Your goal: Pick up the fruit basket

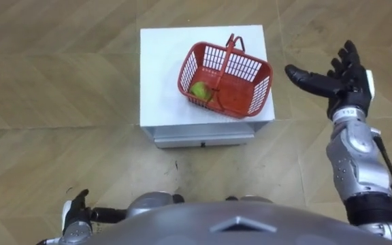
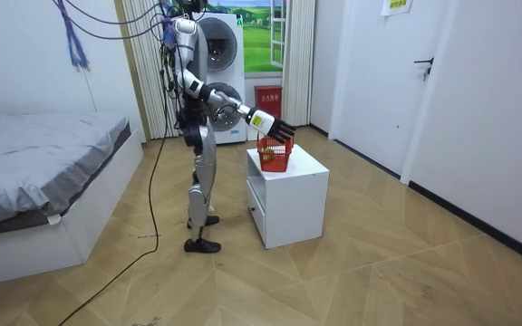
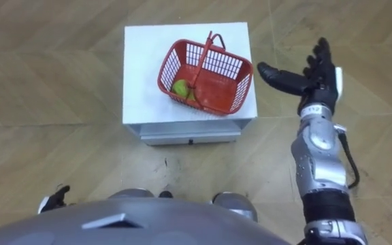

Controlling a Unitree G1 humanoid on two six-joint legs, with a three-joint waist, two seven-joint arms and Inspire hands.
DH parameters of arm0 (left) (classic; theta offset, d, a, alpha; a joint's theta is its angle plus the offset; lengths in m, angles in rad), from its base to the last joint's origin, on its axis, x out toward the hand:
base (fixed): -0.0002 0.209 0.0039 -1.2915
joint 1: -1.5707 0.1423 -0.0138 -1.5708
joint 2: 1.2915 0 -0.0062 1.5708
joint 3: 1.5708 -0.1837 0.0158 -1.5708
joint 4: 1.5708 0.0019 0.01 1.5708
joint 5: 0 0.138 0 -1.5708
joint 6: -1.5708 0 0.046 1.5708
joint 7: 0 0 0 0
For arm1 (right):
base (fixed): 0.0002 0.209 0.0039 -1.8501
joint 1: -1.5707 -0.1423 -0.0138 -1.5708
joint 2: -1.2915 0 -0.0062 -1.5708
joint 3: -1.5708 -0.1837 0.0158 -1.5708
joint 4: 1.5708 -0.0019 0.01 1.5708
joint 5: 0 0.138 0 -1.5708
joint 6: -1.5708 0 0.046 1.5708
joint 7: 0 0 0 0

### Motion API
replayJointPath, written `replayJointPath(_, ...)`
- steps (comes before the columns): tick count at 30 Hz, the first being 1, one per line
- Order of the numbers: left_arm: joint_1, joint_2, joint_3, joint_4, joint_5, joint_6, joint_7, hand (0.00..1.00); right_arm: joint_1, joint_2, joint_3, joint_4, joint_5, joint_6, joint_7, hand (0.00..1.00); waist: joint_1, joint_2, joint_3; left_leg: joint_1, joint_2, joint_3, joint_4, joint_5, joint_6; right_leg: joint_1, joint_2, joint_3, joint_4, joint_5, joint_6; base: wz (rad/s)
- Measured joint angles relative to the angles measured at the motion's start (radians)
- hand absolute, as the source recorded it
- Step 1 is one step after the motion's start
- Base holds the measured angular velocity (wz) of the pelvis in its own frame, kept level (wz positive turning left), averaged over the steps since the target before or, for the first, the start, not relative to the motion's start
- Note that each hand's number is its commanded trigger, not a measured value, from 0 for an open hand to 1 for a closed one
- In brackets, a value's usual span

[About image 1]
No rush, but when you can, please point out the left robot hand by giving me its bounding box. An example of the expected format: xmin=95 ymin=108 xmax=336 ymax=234
xmin=61 ymin=189 xmax=93 ymax=236

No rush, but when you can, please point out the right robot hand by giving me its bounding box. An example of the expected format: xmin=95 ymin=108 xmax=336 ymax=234
xmin=284 ymin=39 xmax=376 ymax=120

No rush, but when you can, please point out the red plastic basket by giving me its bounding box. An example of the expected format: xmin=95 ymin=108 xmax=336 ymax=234
xmin=177 ymin=33 xmax=274 ymax=120

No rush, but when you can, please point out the green fruit soft toy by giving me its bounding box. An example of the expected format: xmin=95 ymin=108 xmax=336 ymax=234
xmin=189 ymin=81 xmax=213 ymax=101

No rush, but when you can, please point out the white small cabinet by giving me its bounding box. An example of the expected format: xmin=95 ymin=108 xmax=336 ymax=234
xmin=139 ymin=24 xmax=276 ymax=149

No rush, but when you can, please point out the robot body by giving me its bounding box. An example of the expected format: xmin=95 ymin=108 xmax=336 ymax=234
xmin=80 ymin=200 xmax=392 ymax=245

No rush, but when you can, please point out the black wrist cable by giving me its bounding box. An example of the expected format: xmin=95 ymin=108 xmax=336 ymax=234
xmin=372 ymin=131 xmax=392 ymax=190

